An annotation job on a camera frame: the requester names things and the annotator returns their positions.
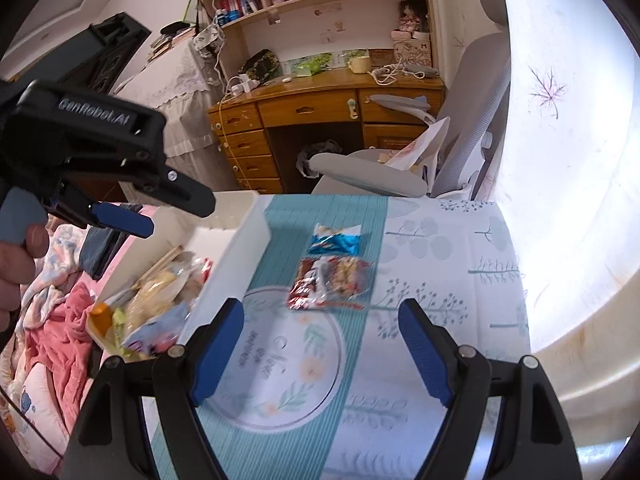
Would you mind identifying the leaf print curtain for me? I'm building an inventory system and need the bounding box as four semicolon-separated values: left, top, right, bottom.
430;0;640;411

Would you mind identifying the blue candy packet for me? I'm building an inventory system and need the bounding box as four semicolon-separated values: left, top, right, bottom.
306;224;363;257

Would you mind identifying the white plastic bag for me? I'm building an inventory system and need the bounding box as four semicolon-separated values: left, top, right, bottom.
380;116;451;171

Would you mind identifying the white power strip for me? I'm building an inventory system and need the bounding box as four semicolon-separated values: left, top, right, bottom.
227;75;258;96

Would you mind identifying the clear popcorn bag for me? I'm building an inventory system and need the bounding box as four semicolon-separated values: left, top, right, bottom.
125;265;201;331

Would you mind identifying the green printed tissue box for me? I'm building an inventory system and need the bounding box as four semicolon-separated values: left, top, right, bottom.
290;54;333;77

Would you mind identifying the wooden desk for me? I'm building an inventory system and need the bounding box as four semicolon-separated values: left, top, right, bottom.
207;67;446;196

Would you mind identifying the white patterned cloth bag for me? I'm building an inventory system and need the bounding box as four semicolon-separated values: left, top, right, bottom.
192;25;226;56

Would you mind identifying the dark blue folded cloth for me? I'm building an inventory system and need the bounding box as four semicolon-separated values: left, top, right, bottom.
80;227;126;281

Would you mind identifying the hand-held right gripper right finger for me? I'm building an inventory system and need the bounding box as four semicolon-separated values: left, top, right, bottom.
397;298;583;480

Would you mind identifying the floral quilt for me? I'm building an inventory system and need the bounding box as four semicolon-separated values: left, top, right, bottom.
15;225;96;311

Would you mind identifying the printed cardboard box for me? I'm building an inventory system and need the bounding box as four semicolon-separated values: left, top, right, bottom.
392;37;433;68

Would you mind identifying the dark floral pouch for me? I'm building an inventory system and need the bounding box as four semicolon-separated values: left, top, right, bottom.
237;49;282;81

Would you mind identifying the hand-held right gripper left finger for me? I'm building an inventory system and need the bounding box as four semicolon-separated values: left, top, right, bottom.
62;298;245;480

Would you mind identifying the white plastic storage box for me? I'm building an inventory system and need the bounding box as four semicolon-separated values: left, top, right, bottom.
85;190;273;361

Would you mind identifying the white corded appliance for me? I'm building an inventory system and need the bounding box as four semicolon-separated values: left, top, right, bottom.
370;62;441;86

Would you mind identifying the tree print tablecloth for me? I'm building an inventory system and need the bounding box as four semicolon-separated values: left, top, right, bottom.
145;192;531;480

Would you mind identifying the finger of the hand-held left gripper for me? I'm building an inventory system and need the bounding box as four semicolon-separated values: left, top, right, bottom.
65;201;154;239
140;165;217;219

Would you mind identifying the stack of books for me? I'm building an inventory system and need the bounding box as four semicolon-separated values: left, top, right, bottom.
147;32;193;63

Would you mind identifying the person's left hand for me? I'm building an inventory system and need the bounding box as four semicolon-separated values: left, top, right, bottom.
0;227;51;333

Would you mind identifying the lace-covered piano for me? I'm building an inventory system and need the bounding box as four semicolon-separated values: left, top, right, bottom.
112;40;236;201

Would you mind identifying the pink fleece cloth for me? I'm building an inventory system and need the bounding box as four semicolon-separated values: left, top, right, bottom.
20;280;101;411

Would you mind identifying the doll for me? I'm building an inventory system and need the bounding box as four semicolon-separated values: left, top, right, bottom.
392;0;431;40

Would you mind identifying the wooden bookshelf hutch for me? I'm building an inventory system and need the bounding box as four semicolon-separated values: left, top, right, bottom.
192;0;441;68

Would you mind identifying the red dried fruit packet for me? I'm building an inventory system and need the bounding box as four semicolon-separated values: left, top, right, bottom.
285;256;375;311

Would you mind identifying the grey office chair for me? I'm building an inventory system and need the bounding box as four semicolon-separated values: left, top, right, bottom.
307;0;511;198

